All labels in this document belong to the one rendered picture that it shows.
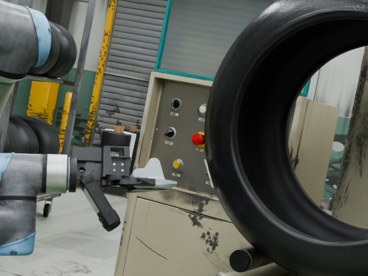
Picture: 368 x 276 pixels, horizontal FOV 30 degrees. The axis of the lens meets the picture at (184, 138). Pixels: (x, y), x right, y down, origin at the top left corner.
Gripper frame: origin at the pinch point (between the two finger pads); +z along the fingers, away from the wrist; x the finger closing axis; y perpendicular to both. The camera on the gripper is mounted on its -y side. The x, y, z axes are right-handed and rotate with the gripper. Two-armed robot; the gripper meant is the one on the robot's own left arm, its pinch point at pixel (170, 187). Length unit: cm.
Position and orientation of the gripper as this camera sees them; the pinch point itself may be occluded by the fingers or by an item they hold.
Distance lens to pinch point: 137.4
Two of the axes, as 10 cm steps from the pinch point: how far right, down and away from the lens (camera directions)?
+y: -0.2, -9.7, 2.5
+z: 9.8, 0.4, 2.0
